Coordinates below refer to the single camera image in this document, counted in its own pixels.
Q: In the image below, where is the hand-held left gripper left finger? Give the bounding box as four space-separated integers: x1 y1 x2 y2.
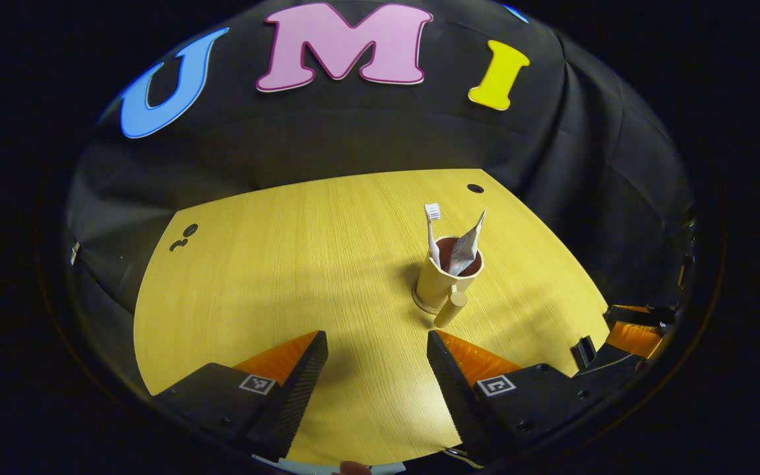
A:
151 330 329 462

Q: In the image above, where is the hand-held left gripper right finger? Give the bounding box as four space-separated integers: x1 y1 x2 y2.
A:
427 330 610 466

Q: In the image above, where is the beige cup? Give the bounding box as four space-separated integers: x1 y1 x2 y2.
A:
412 236 484 329

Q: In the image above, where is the white toothpaste tube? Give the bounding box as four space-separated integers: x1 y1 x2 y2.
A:
447 209 487 276

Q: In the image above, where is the white pink toothbrush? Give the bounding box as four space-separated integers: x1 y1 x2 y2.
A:
424 203 443 270

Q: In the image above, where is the wooden desktop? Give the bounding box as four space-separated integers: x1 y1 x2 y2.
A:
133 169 612 466

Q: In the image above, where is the black backdrop cloth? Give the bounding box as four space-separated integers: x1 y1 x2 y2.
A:
67 0 694 396

